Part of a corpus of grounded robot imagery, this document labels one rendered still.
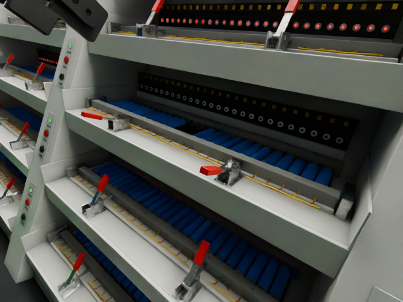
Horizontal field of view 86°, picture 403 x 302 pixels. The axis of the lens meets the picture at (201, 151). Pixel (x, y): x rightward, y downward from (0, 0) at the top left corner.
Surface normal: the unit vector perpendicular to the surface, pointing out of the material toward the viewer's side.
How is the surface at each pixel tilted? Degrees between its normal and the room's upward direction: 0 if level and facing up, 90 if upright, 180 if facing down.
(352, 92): 112
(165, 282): 23
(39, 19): 90
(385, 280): 90
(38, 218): 90
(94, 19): 90
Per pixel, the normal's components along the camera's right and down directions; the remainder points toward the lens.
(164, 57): -0.59, 0.28
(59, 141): 0.80, 0.33
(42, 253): 0.11, -0.90
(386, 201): -0.50, -0.09
